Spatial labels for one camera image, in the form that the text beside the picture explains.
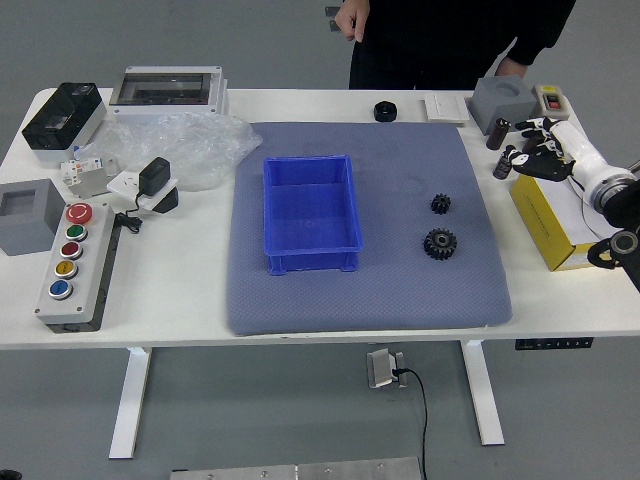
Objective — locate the silver floor socket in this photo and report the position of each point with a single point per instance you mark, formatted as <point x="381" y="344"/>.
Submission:
<point x="381" y="370"/>

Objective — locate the black socket stand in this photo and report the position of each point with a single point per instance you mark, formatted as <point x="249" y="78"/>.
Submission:
<point x="170" y="202"/>

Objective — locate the white table leg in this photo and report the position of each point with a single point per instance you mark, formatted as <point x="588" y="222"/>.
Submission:
<point x="131" y="400"/>
<point x="482" y="395"/>

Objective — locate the person's right hand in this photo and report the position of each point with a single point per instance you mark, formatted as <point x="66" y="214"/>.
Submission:
<point x="352" y="17"/>

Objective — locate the white circuit breaker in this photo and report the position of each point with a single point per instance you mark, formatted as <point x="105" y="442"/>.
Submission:
<point x="85" y="167"/>

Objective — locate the black hex nut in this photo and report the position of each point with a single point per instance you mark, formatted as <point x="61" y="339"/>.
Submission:
<point x="386" y="111"/>

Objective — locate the yellow and white cardboard box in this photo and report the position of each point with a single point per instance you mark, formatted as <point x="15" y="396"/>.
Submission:
<point x="540" y="220"/>

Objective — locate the blue-grey mat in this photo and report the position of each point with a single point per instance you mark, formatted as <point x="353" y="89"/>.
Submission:
<point x="400" y="300"/>

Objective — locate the white socket plate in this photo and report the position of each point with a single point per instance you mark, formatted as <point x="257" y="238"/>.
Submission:
<point x="122" y="185"/>

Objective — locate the brown cylindrical capacitor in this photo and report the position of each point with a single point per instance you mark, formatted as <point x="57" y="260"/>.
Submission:
<point x="500" y="169"/>
<point x="498" y="134"/>

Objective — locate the grey floor plate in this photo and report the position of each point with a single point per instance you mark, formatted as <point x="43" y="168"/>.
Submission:
<point x="334" y="26"/>
<point x="332" y="11"/>

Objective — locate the grey five-button control box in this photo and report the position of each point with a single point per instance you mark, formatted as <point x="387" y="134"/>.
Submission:
<point x="70" y="265"/>

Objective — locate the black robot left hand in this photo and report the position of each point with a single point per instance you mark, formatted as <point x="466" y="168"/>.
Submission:
<point x="10" y="474"/>

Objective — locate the black enclosure with white base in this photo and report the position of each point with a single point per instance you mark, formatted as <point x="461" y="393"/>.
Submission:
<point x="62" y="120"/>

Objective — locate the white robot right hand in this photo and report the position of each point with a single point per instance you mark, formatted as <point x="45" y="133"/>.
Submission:
<point x="575" y="145"/>

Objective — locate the white wall switch plate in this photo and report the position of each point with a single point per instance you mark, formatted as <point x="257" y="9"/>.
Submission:
<point x="446" y="107"/>

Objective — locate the black table control panel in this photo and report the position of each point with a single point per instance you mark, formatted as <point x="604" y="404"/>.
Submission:
<point x="555" y="344"/>

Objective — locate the grey block with round recess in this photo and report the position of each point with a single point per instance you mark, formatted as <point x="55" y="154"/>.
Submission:
<point x="502" y="107"/>

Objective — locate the grey block with square recess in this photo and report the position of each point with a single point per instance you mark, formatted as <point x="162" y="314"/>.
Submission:
<point x="25" y="220"/>

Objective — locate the grey metal plate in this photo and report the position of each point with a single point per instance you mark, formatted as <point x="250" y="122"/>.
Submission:
<point x="300" y="470"/>

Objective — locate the person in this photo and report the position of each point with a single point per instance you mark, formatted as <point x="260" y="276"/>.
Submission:
<point x="440" y="45"/>

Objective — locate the big black gear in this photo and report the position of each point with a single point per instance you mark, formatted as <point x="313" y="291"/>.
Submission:
<point x="440" y="244"/>

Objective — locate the blue plastic box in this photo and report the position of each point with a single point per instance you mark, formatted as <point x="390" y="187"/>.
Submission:
<point x="310" y="215"/>

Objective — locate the white distribution box clear lid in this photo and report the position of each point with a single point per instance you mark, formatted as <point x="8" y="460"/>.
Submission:
<point x="165" y="95"/>

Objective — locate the small black gear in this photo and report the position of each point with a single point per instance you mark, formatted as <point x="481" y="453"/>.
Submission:
<point x="441" y="204"/>

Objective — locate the black power adapter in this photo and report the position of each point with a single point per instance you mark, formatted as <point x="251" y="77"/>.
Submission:
<point x="155" y="175"/>

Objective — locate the clear plastic bag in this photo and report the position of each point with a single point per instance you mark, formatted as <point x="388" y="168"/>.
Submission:
<point x="200" y="145"/>

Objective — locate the beige switch box red button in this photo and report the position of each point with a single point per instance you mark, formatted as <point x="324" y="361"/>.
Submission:
<point x="550" y="100"/>

